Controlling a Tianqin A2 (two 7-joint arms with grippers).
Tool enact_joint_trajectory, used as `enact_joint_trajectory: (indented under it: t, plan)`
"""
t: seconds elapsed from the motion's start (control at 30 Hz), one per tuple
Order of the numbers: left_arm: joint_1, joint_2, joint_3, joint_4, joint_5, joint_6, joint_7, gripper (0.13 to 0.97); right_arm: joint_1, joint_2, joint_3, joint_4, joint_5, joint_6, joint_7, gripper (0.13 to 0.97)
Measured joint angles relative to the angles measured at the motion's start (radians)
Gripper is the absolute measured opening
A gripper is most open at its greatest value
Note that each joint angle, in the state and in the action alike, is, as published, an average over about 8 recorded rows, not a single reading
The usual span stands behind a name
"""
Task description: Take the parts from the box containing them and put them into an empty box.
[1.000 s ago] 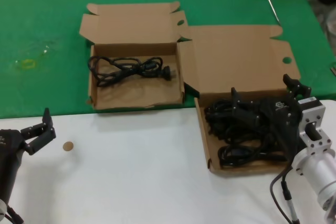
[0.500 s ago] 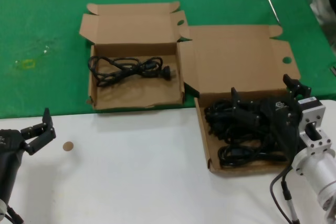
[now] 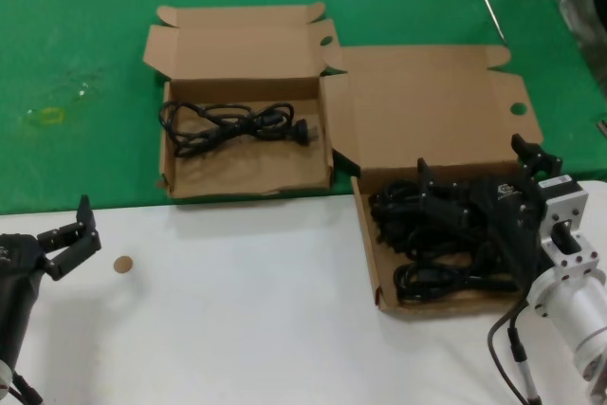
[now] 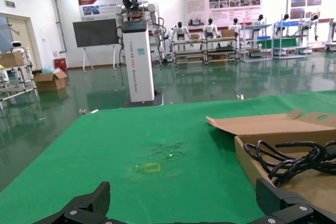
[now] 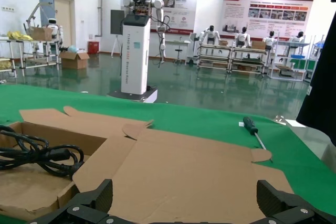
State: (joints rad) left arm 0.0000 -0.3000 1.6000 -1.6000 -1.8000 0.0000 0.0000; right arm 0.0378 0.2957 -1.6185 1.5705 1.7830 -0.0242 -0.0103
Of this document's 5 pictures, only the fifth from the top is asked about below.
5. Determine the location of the white wall pipe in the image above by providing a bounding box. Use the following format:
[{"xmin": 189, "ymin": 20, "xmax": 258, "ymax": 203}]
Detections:
[{"xmin": 98, "ymin": 0, "xmax": 103, "ymax": 37}]

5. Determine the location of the closed cardboard carton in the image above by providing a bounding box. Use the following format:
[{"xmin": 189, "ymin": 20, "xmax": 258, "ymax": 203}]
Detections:
[{"xmin": 30, "ymin": 26, "xmax": 53, "ymax": 41}]

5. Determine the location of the open cardboard carton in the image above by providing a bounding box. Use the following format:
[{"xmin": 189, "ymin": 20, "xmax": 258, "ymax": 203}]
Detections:
[{"xmin": 59, "ymin": 50, "xmax": 90, "ymax": 70}]

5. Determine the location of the grey electrical cabinet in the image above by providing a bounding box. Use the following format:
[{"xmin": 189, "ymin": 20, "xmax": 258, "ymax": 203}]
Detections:
[{"xmin": 110, "ymin": 9, "xmax": 124, "ymax": 35}]

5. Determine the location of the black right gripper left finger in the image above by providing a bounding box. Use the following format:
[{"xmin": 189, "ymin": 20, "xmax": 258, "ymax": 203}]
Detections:
[{"xmin": 26, "ymin": 179, "xmax": 127, "ymax": 224}]

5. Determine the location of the white black humanoid robot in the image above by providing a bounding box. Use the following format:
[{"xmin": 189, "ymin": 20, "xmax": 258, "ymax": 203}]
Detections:
[
  {"xmin": 201, "ymin": 24, "xmax": 221, "ymax": 45},
  {"xmin": 288, "ymin": 31, "xmax": 308, "ymax": 49},
  {"xmin": 262, "ymin": 30, "xmax": 279, "ymax": 51},
  {"xmin": 41, "ymin": 18, "xmax": 64, "ymax": 41},
  {"xmin": 234, "ymin": 26, "xmax": 253, "ymax": 49}
]

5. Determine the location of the black cloth garment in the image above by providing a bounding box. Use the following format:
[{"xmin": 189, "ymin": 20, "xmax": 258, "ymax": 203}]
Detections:
[{"xmin": 296, "ymin": 0, "xmax": 336, "ymax": 147}]

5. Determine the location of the green tablecloth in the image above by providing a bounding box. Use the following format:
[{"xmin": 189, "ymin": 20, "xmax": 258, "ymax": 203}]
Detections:
[{"xmin": 0, "ymin": 83, "xmax": 336, "ymax": 224}]

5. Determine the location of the black stool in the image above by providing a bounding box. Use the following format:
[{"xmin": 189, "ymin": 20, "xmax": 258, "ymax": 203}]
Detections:
[{"xmin": 173, "ymin": 42, "xmax": 184, "ymax": 65}]

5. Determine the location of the black handled screwdriver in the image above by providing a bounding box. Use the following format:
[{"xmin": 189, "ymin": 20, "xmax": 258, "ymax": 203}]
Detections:
[{"xmin": 243, "ymin": 116, "xmax": 274, "ymax": 163}]

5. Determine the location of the beige door with blue frame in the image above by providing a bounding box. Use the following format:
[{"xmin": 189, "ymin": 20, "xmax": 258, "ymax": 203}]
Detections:
[{"xmin": 38, "ymin": 0, "xmax": 76, "ymax": 51}]

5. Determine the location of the white tripod stand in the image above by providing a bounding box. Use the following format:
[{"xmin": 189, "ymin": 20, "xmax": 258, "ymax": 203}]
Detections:
[{"xmin": 111, "ymin": 34, "xmax": 124, "ymax": 57}]

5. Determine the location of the rack with blue bins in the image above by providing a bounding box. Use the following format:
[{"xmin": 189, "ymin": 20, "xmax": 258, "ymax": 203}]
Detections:
[{"xmin": 304, "ymin": 35, "xmax": 328, "ymax": 83}]

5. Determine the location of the black power cord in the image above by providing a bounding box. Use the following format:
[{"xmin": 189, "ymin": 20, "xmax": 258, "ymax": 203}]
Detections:
[{"xmin": 0, "ymin": 125, "xmax": 85, "ymax": 180}]

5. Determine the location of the white desk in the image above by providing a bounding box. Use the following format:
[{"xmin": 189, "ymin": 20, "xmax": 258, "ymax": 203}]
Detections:
[{"xmin": 165, "ymin": 39, "xmax": 192, "ymax": 66}]

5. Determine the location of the white tube frame rack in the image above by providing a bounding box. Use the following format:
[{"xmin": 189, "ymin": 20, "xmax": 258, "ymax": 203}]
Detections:
[{"xmin": 0, "ymin": 36, "xmax": 61, "ymax": 78}]

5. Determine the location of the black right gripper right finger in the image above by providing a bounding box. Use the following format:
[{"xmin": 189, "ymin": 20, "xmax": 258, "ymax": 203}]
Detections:
[{"xmin": 256, "ymin": 179, "xmax": 336, "ymax": 224}]

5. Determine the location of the wall poster board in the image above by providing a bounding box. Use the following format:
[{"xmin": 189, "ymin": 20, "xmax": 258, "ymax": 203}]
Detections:
[
  {"xmin": 120, "ymin": 0, "xmax": 198, "ymax": 35},
  {"xmin": 223, "ymin": 0, "xmax": 314, "ymax": 41}
]

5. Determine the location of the yellow bags pile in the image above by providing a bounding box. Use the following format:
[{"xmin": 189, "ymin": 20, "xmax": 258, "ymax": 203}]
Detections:
[{"xmin": 6, "ymin": 30, "xmax": 34, "ymax": 42}]

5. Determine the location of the white pedestal humanoid robot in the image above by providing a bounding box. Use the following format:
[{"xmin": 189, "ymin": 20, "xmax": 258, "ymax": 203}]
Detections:
[{"xmin": 106, "ymin": 0, "xmax": 171, "ymax": 104}]

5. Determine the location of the white tube crane frame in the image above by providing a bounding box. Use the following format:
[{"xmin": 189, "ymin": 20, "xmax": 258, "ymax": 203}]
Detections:
[{"xmin": 25, "ymin": 2, "xmax": 57, "ymax": 29}]

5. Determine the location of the metal frame workbench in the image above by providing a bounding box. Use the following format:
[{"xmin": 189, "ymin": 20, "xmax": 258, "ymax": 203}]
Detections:
[
  {"xmin": 196, "ymin": 42, "xmax": 233, "ymax": 71},
  {"xmin": 230, "ymin": 45, "xmax": 268, "ymax": 75},
  {"xmin": 267, "ymin": 40, "xmax": 310, "ymax": 82}
]

